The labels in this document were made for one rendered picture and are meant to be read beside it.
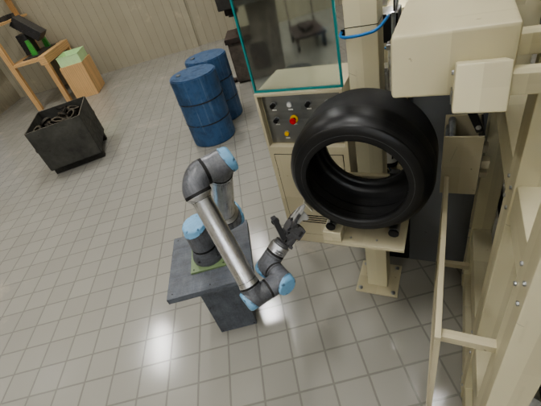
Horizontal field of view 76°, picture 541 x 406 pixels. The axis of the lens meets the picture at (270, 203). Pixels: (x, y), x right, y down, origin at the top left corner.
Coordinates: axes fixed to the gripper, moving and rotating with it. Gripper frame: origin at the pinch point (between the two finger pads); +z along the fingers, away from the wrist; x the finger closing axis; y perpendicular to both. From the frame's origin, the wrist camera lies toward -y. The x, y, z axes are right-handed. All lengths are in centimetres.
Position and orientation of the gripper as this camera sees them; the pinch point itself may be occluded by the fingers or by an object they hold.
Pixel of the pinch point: (302, 205)
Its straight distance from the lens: 157.2
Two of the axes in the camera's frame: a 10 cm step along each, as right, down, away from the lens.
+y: 8.2, 5.0, 2.9
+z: 5.5, -8.3, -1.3
